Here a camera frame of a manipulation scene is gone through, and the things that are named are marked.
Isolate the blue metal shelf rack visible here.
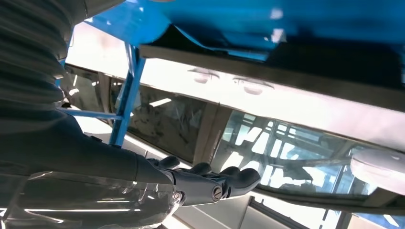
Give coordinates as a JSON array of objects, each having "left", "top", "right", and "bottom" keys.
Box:
[{"left": 55, "top": 0, "right": 405, "bottom": 147}]

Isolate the white car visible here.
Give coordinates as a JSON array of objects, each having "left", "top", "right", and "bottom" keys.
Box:
[{"left": 60, "top": 22, "right": 405, "bottom": 229}]

